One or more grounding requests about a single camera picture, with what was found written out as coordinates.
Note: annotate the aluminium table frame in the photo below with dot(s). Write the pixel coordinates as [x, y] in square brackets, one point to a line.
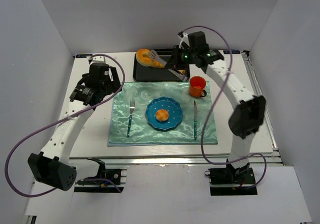
[166, 185]

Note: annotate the left blue table label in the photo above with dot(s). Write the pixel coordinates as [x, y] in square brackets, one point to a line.
[83, 55]

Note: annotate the bread slice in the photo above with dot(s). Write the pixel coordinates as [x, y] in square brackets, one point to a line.
[183, 72]

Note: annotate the black baking tray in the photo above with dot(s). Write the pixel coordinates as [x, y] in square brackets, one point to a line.
[148, 74]

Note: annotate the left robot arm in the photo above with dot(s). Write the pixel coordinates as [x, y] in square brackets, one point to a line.
[50, 165]

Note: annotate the metal tongs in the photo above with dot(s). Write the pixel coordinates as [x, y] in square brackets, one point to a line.
[153, 55]

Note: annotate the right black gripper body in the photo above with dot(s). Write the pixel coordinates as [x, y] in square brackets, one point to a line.
[175, 57]

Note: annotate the blue dotted plate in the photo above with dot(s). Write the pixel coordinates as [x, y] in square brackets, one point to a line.
[173, 109]

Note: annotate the right blue table label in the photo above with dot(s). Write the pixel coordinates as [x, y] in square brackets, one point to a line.
[231, 52]

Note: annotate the knife with teal handle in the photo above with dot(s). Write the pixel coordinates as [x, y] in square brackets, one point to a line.
[195, 116]

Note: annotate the blue table label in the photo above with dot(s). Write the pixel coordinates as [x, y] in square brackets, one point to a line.
[83, 55]
[231, 52]

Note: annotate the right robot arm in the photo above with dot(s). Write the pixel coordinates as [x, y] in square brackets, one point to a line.
[248, 109]

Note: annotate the fork with teal handle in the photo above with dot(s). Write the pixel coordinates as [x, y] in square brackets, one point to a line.
[131, 110]

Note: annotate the round bread roll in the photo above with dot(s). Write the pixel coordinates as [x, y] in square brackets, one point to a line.
[162, 115]

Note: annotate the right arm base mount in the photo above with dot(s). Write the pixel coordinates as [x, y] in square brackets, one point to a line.
[220, 183]

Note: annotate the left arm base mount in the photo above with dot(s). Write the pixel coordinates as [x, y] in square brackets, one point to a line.
[95, 176]

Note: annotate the croissant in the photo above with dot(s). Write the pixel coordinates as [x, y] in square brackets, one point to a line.
[156, 64]

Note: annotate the teal patterned placemat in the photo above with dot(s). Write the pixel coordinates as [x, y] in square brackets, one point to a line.
[142, 133]

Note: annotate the glazed donut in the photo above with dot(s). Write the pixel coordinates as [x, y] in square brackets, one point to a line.
[143, 58]

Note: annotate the orange mug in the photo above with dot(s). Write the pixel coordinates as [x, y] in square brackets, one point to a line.
[197, 86]

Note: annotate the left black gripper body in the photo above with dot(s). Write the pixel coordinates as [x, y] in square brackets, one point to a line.
[114, 80]

